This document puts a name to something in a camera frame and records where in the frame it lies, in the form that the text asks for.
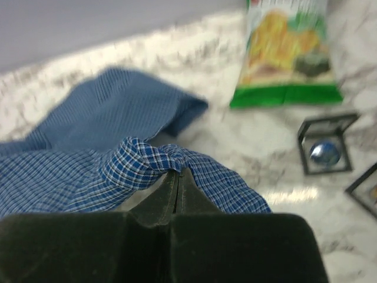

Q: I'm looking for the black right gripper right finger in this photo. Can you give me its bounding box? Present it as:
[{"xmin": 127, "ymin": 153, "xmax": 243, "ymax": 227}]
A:
[{"xmin": 173, "ymin": 168, "xmax": 224, "ymax": 222}]

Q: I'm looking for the black box with blue brooch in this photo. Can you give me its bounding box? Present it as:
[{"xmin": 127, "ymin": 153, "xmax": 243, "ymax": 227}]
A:
[{"xmin": 297, "ymin": 113, "xmax": 360, "ymax": 176}]

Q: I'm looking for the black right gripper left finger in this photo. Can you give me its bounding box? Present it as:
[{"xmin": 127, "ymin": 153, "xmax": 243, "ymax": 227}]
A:
[{"xmin": 130, "ymin": 171, "xmax": 180, "ymax": 227}]

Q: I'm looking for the black box with gold brooch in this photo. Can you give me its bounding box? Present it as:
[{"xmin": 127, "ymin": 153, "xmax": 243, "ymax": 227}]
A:
[{"xmin": 345, "ymin": 163, "xmax": 376, "ymax": 219}]

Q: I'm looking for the green cassava chips bag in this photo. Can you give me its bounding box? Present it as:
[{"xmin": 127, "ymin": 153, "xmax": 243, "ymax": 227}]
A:
[{"xmin": 230, "ymin": 0, "xmax": 343, "ymax": 108}]

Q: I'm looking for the blue checked shirt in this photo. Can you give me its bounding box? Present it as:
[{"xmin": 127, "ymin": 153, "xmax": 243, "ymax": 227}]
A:
[{"xmin": 1, "ymin": 68, "xmax": 270, "ymax": 216}]

